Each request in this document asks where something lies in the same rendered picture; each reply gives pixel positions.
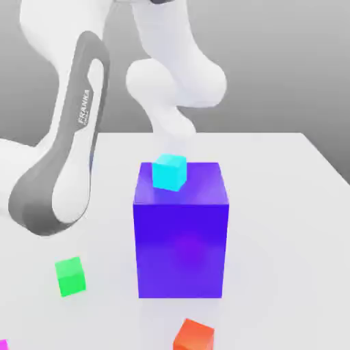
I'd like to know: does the small cyan cube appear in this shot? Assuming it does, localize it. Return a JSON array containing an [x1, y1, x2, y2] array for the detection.
[[152, 153, 188, 193]]

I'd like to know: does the small green cube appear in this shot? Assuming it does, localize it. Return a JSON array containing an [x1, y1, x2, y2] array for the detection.
[[54, 256, 87, 298]]

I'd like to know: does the small orange cube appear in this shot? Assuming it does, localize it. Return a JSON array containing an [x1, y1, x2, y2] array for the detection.
[[172, 317, 215, 350]]

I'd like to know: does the large blue box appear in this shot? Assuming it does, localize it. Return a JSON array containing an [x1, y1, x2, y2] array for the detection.
[[133, 161, 230, 299]]

